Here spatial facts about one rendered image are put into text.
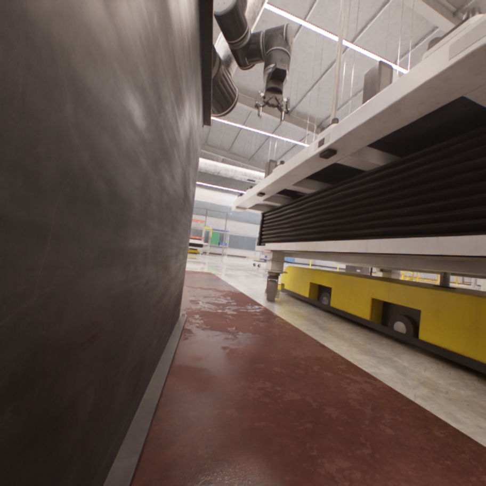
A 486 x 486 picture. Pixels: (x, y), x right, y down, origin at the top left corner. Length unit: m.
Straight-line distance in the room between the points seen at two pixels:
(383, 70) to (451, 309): 0.86
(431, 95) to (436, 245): 0.39
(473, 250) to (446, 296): 0.39
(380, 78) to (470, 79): 0.30
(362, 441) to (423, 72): 0.81
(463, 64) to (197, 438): 0.90
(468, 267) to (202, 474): 0.87
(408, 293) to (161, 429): 1.03
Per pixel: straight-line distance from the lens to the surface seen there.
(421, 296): 1.18
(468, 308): 1.10
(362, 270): 7.10
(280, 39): 1.22
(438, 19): 12.74
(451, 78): 0.79
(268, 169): 1.69
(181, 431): 0.51
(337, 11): 12.84
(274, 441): 0.51
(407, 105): 0.85
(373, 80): 1.03
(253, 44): 1.27
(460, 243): 0.78
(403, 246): 0.86
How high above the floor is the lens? 0.31
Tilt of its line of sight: 3 degrees up
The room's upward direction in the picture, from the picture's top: 7 degrees clockwise
